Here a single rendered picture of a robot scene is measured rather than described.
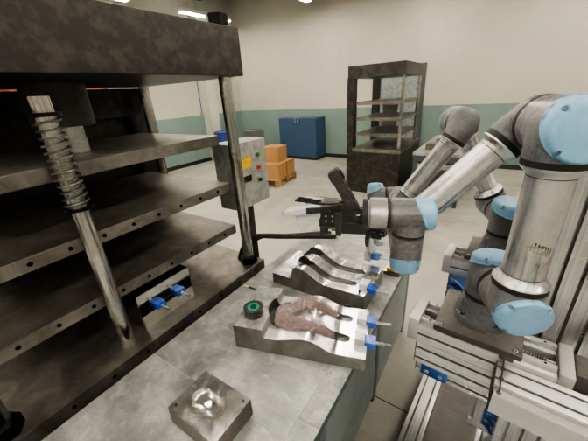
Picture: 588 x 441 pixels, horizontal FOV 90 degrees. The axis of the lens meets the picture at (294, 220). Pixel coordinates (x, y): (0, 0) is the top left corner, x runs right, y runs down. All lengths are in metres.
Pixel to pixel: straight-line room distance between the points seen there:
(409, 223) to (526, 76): 6.90
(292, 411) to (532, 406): 0.65
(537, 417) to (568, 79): 6.89
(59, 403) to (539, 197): 1.52
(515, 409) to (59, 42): 1.58
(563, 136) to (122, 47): 1.20
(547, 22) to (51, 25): 7.28
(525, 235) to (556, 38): 6.87
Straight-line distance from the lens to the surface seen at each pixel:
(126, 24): 1.27
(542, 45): 7.56
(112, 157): 1.33
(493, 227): 1.47
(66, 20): 1.19
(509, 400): 1.06
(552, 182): 0.77
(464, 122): 1.31
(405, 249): 0.76
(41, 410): 1.45
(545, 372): 1.14
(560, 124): 0.72
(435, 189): 0.86
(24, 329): 1.39
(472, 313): 1.06
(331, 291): 1.42
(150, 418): 1.21
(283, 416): 1.10
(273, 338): 1.20
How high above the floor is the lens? 1.71
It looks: 23 degrees down
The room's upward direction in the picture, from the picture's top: 4 degrees counter-clockwise
